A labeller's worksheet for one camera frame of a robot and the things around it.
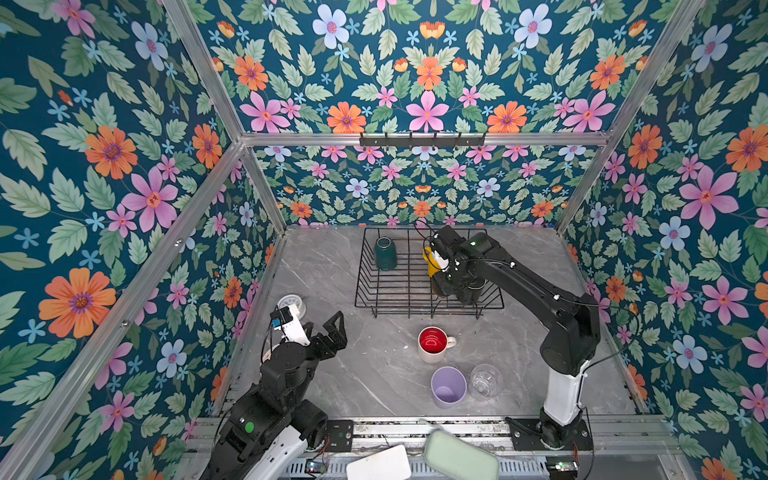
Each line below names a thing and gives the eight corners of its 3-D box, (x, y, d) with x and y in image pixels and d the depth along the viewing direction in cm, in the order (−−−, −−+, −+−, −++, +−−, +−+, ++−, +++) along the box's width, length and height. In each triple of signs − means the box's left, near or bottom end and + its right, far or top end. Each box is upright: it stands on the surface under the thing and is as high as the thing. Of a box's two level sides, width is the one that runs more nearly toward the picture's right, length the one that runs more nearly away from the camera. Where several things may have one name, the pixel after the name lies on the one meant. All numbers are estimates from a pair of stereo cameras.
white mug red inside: (417, 363, 87) (418, 353, 81) (417, 337, 92) (418, 326, 86) (454, 363, 87) (457, 353, 81) (451, 337, 92) (454, 326, 86)
